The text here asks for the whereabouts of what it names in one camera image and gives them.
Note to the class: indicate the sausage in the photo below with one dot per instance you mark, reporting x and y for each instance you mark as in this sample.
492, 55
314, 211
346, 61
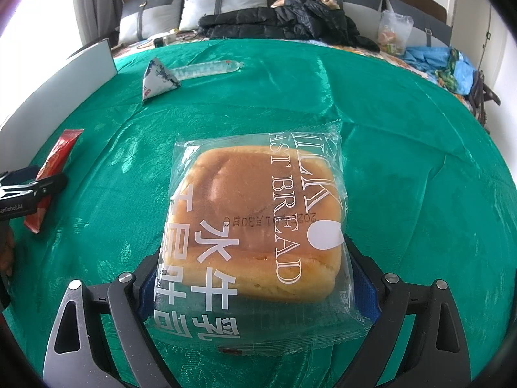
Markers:
206, 69

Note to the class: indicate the green patterned tablecloth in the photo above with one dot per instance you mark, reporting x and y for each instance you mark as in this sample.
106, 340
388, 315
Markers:
404, 169

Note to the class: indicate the bread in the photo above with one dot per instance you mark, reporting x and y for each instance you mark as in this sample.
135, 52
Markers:
262, 210

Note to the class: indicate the green patterned cloth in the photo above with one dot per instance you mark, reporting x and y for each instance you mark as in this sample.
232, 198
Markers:
448, 72

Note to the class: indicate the blue cloth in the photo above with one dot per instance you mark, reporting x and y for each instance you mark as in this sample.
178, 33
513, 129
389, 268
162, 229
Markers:
424, 56

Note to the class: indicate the red snack packet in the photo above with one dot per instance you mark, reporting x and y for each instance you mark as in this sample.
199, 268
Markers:
60, 149

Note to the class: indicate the patterned bedsheet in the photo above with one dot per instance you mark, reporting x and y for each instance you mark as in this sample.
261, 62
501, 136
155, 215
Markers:
387, 58

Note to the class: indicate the white blue triangular packet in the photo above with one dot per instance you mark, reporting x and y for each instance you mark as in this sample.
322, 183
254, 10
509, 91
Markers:
159, 81

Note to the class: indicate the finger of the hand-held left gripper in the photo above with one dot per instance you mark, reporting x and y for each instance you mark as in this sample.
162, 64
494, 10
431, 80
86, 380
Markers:
48, 186
20, 174

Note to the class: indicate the dark bag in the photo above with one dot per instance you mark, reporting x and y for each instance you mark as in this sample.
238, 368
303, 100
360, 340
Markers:
480, 93

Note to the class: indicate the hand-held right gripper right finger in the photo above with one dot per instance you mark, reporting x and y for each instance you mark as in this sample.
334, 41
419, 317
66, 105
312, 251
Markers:
372, 293

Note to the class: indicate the person's left hand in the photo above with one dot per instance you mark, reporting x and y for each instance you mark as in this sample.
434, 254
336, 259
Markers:
6, 250

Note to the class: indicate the white board panel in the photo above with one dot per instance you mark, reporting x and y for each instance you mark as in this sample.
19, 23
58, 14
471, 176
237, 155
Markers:
80, 68

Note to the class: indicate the clear plastic bag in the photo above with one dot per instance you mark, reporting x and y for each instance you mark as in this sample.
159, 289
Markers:
394, 32

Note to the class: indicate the grey curtain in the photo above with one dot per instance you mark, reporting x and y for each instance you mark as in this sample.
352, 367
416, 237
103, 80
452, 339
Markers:
101, 0

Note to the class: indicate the black puffer jacket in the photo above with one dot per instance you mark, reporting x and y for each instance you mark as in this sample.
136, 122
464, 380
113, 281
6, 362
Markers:
291, 20

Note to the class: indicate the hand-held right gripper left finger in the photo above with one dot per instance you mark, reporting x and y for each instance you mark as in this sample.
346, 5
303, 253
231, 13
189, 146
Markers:
121, 301

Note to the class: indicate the small white box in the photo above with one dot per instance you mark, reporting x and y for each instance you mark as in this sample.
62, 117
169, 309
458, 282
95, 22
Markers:
161, 39

